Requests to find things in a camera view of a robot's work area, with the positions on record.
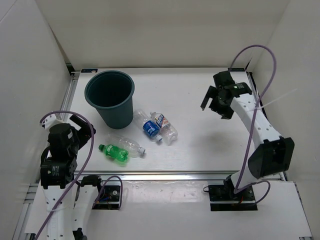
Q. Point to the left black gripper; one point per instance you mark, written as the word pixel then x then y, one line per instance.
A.
pixel 80 122

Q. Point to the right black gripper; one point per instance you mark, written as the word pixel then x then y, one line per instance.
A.
pixel 226 112

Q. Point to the green plastic bottle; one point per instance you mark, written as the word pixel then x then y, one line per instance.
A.
pixel 115 154

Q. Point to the clear plastic bottle white cap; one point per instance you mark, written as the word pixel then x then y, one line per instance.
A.
pixel 132 147

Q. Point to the orange label clear bottle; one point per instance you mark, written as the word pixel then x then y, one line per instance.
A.
pixel 167 130

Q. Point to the blue label plastic bottle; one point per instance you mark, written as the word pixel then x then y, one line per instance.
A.
pixel 144 122

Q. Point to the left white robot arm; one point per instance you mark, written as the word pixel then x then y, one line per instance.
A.
pixel 69 198

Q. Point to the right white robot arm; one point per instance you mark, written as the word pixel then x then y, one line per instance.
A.
pixel 272 152

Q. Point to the dark green plastic bin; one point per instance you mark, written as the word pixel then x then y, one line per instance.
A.
pixel 111 94

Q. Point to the white zip tie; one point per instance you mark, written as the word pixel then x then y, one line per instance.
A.
pixel 275 100

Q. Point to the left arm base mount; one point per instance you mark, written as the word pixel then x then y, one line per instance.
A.
pixel 111 195

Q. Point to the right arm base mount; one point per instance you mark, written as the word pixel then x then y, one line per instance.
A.
pixel 222 201

